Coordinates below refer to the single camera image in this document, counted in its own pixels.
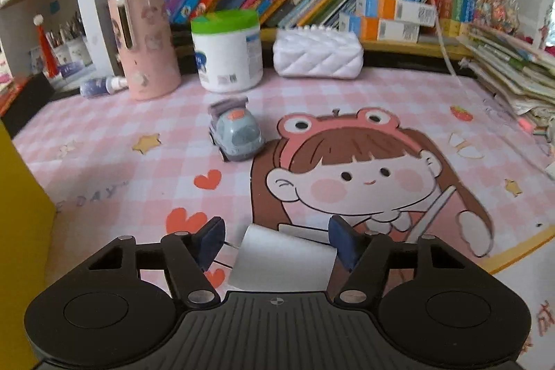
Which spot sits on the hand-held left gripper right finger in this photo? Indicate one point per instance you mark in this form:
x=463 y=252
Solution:
x=344 y=243

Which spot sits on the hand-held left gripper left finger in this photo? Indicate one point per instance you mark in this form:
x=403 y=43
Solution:
x=210 y=241

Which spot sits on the white paper roll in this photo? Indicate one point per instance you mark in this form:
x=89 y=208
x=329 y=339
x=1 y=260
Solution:
x=282 y=261

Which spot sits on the yellow cardboard box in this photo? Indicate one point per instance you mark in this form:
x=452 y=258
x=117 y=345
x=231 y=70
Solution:
x=21 y=244

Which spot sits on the pink checked printed table mat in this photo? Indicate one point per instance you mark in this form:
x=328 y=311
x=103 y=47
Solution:
x=130 y=162

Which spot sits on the grey toy car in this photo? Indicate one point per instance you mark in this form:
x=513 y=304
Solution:
x=238 y=131

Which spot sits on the white tub green lid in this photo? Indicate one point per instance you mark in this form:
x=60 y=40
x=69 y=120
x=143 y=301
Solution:
x=227 y=53

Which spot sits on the small blue white bottle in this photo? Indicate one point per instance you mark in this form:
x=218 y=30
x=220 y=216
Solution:
x=102 y=86

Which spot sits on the white quilted pouch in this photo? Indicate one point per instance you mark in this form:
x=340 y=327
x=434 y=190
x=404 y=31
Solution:
x=318 y=53

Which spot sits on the pink cartoon pen holder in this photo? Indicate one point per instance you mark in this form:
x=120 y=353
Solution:
x=145 y=49

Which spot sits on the orange blue white carton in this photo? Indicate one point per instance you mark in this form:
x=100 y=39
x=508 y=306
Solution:
x=399 y=8
x=377 y=29

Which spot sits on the white pen cups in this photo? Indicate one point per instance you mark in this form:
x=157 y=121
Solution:
x=69 y=49

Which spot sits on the stack of magazines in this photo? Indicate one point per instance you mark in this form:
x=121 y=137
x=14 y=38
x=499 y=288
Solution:
x=507 y=66

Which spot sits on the red tassel ornament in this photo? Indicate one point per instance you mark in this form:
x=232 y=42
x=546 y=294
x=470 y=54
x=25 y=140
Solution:
x=45 y=45

